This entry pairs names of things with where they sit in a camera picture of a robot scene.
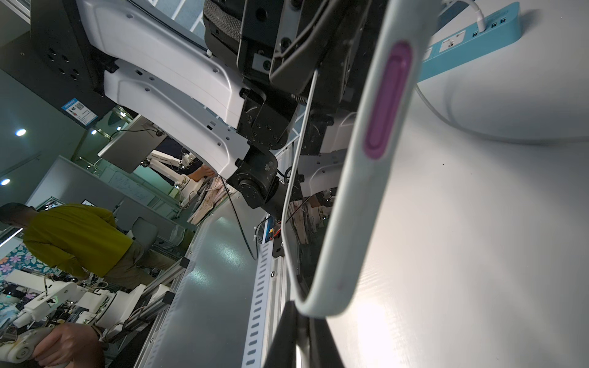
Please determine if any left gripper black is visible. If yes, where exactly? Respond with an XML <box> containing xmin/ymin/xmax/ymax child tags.
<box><xmin>202</xmin><ymin>1</ymin><xmax>373</xmax><ymax>150</ymax></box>

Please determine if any white case phone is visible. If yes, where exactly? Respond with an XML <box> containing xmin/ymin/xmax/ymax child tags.
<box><xmin>281</xmin><ymin>1</ymin><xmax>441</xmax><ymax>318</ymax></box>

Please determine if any teal strip white cord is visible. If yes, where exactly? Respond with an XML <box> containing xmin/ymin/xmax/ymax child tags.
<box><xmin>413</xmin><ymin>0</ymin><xmax>589</xmax><ymax>146</ymax></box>

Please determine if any teal power strip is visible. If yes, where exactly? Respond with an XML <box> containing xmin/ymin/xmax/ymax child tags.
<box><xmin>418</xmin><ymin>2</ymin><xmax>522</xmax><ymax>82</ymax></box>

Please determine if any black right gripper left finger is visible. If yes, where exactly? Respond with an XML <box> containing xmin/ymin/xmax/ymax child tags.
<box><xmin>263</xmin><ymin>301</ymin><xmax>298</xmax><ymax>368</ymax></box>

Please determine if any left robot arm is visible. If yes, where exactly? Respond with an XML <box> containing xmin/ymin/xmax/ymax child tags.
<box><xmin>30</xmin><ymin>1</ymin><xmax>377</xmax><ymax>217</ymax></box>

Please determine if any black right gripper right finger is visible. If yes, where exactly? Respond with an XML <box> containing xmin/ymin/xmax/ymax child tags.
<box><xmin>308</xmin><ymin>318</ymin><xmax>345</xmax><ymax>368</ymax></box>

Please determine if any person hand foreground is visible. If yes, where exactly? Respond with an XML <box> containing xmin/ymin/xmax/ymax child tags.
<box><xmin>32</xmin><ymin>323</ymin><xmax>105</xmax><ymax>368</ymax></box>

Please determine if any person in yellow shirt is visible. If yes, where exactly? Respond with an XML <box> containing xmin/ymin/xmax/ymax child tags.
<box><xmin>1</xmin><ymin>202</ymin><xmax>176</xmax><ymax>289</ymax></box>

